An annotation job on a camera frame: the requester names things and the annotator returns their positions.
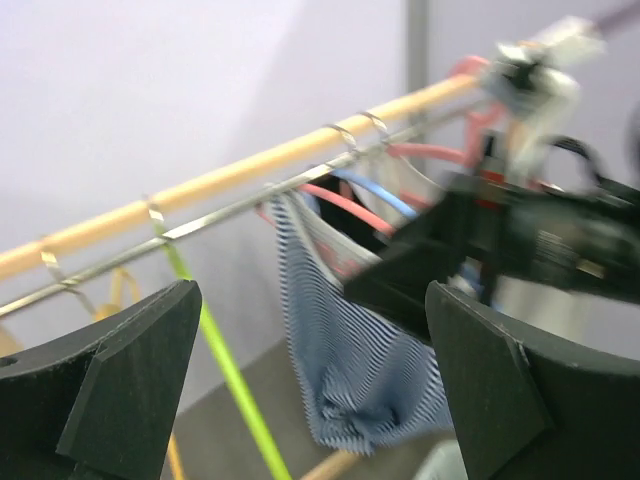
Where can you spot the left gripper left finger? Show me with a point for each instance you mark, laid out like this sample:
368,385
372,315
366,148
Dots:
100,402

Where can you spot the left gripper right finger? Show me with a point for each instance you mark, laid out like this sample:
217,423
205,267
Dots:
527,404

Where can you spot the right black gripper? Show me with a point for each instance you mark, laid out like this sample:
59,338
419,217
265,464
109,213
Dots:
576,242

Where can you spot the blue striped tank top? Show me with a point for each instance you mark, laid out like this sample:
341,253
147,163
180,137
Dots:
364,382

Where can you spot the yellow hanger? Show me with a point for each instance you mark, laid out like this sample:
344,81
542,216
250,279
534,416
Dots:
120,278

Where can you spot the lime green hanger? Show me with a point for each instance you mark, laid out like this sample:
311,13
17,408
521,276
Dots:
220,351

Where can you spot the pink hanger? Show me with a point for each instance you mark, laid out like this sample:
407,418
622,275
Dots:
322,229
476,124

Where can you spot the black tank top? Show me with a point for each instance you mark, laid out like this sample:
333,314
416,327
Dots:
339,206

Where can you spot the light blue hanger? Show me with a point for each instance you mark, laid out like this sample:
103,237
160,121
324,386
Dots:
377,190

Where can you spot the white tank top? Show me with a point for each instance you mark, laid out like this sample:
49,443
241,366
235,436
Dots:
400,178

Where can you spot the white centre basket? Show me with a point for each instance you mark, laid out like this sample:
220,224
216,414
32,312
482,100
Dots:
444,462

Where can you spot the wooden clothes rack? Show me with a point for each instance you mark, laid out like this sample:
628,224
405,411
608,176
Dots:
120,220

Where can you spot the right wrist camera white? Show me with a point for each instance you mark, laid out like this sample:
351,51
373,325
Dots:
530,79

